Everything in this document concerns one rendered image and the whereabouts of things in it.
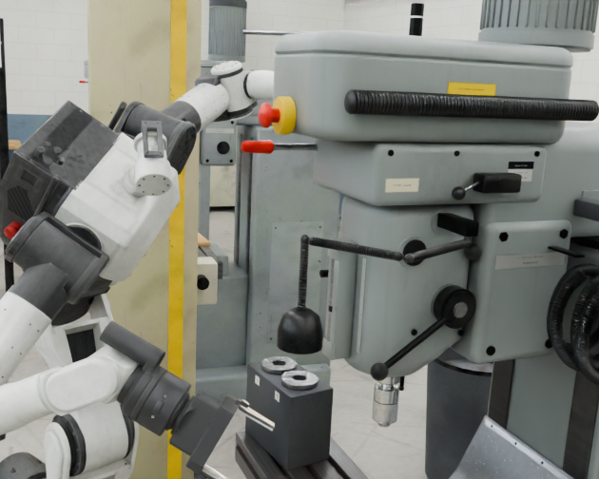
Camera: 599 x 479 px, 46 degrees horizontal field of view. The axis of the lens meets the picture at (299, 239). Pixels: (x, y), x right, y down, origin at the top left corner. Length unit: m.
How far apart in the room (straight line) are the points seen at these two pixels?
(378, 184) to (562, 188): 0.37
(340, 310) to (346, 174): 0.24
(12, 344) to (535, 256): 0.90
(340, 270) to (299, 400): 0.54
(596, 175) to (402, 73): 0.45
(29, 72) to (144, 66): 7.28
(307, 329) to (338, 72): 0.38
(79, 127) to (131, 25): 1.38
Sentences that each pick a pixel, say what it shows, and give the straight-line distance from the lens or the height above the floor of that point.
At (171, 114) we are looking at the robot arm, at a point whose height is 1.73.
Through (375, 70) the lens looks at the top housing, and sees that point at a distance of 1.07.
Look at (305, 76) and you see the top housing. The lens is 1.10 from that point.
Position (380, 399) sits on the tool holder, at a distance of 1.36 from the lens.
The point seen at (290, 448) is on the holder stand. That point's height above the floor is 0.98.
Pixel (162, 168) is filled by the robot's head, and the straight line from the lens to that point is 1.33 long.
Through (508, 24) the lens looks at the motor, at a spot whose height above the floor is 1.93.
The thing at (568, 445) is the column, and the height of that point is 1.14.
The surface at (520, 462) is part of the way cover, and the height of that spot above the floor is 1.04.
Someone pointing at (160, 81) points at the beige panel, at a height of 1.78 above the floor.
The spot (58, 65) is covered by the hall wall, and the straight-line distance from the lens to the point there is 10.10.
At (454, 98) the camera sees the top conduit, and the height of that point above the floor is 1.80.
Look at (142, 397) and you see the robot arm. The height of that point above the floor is 1.36.
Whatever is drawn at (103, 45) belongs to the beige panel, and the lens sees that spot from 2.82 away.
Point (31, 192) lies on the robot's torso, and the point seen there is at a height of 1.59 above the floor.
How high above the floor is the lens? 1.82
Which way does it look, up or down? 13 degrees down
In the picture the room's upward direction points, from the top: 3 degrees clockwise
